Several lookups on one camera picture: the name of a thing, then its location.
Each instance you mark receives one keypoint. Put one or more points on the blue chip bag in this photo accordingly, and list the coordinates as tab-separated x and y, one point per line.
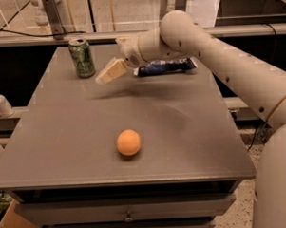
159	67

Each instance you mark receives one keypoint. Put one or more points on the metal railing post right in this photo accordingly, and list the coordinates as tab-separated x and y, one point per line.
180	5

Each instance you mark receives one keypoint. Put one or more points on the metal railing post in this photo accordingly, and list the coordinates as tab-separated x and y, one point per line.
54	19
180	5

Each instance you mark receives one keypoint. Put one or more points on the white spray bottle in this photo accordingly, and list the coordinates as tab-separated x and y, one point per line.
6	109

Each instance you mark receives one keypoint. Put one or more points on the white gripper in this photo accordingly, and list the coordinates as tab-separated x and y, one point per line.
130	51

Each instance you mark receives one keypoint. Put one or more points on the metal railing post left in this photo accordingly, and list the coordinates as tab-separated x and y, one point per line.
54	19

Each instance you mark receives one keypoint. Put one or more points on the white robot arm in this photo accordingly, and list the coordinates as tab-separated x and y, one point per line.
260	85

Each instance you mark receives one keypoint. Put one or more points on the drawer pull knob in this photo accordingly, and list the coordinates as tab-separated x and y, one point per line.
128	218

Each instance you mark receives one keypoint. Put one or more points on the grey drawer cabinet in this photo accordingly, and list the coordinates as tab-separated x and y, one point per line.
139	152

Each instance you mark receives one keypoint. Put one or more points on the orange fruit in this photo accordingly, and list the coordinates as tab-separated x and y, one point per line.
129	143

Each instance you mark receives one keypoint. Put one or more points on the green soda can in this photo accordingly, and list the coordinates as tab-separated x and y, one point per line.
81	57

